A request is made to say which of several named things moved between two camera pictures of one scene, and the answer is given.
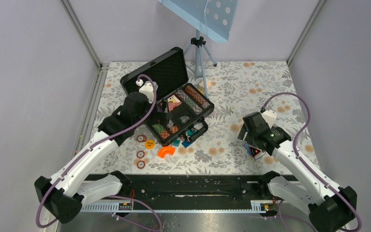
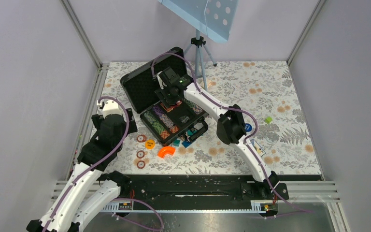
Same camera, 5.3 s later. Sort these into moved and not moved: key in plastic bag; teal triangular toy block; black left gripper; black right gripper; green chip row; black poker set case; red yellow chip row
Moved: black left gripper; black right gripper
Not moved: black poker set case; red yellow chip row; key in plastic bag; teal triangular toy block; green chip row
